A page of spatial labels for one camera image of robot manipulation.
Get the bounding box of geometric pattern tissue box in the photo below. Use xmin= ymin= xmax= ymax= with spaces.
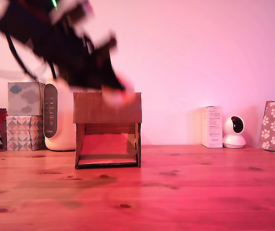
xmin=6 ymin=115 xmax=45 ymax=152

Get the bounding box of cardboard dice tower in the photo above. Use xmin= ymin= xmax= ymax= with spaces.
xmin=73 ymin=92 xmax=143 ymax=170

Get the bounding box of small white round camera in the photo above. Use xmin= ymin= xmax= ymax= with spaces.
xmin=223 ymin=116 xmax=247 ymax=149

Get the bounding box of white gripper camera box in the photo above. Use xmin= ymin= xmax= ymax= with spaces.
xmin=48 ymin=0 xmax=95 ymax=36

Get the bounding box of white printed carton box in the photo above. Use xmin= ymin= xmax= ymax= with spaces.
xmin=201 ymin=106 xmax=224 ymax=149

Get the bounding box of cloud print tissue box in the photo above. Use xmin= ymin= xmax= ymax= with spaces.
xmin=7 ymin=72 xmax=46 ymax=117

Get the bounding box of white electric kettle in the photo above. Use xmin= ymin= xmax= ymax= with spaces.
xmin=43 ymin=77 xmax=77 ymax=152

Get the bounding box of orange and white footbag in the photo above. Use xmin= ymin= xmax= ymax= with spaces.
xmin=100 ymin=76 xmax=136 ymax=108

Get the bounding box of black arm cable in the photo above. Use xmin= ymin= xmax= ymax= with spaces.
xmin=48 ymin=60 xmax=58 ymax=80
xmin=5 ymin=35 xmax=38 ymax=80

